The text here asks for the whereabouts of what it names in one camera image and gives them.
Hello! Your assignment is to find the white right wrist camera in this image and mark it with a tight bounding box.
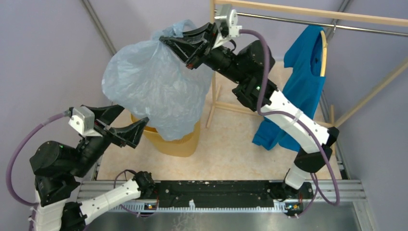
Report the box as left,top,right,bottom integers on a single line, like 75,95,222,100
212,4,242,49

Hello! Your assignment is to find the wooden clothes rack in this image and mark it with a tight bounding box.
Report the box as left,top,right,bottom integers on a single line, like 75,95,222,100
206,0,408,128

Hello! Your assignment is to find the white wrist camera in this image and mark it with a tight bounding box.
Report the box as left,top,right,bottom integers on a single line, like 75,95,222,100
212,4,242,49
68,106,102,137

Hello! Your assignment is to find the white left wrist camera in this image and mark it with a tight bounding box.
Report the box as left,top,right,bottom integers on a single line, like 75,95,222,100
68,106,102,137

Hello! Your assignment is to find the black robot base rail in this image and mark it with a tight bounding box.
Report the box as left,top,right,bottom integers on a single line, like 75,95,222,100
140,180,313,208

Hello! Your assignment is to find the light blue plastic trash bag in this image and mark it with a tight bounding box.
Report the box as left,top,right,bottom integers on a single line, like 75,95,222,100
102,20,213,141

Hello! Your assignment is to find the yellow plastic trash bin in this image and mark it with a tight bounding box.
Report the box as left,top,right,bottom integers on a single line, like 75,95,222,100
143,120,201,157

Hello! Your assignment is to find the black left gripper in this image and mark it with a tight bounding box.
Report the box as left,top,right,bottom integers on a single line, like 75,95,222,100
70,102,150,177

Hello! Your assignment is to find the wooden clothes hanger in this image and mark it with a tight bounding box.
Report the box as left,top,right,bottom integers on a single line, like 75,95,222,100
320,30,329,77

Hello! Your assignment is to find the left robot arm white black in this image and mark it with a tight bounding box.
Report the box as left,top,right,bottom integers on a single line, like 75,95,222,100
30,105,154,231

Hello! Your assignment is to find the white slotted cable duct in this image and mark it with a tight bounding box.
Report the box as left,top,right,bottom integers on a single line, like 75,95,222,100
110,200,301,216

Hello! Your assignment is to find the blue t-shirt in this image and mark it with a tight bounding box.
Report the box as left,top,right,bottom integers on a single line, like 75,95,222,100
252,26,326,152

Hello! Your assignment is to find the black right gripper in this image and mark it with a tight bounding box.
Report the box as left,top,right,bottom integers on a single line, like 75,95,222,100
158,24,246,86

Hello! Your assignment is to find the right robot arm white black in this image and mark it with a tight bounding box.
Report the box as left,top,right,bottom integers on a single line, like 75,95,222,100
159,23,339,198

